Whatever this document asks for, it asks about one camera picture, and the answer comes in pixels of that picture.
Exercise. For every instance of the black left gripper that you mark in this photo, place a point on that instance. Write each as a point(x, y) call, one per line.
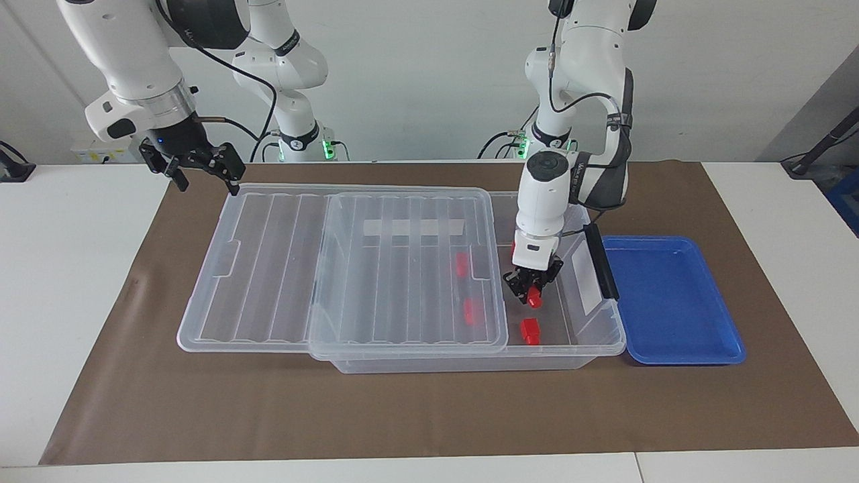
point(537, 275)

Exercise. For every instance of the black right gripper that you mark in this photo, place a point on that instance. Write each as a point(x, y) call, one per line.
point(181, 142)

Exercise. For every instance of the red block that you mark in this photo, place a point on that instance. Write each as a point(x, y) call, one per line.
point(535, 298)
point(462, 263)
point(530, 331)
point(472, 310)

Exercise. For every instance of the clear plastic box lid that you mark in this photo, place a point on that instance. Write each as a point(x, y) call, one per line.
point(268, 268)

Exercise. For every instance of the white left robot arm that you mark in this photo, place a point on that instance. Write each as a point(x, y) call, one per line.
point(547, 201)

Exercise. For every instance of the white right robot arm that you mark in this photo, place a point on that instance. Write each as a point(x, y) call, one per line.
point(127, 54)

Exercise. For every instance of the black box latch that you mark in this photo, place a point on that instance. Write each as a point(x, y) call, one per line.
point(602, 265)

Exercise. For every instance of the clear plastic storage box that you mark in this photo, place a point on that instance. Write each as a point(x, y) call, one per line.
point(436, 365)

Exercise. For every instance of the blue plastic tray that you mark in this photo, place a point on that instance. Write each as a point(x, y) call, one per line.
point(671, 302)

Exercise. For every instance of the white power strip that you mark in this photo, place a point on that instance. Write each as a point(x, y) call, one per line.
point(94, 155)

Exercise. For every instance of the white tape strip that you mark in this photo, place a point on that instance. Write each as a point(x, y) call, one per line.
point(389, 228)

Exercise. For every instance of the brown paper table mat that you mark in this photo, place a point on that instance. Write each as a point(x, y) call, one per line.
point(429, 416)

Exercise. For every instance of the black table clamp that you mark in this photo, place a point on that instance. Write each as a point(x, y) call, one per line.
point(17, 171)

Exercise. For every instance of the black stand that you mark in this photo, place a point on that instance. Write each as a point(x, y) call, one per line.
point(805, 157)

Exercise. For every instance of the blue crate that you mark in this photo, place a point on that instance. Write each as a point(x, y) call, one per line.
point(847, 201)

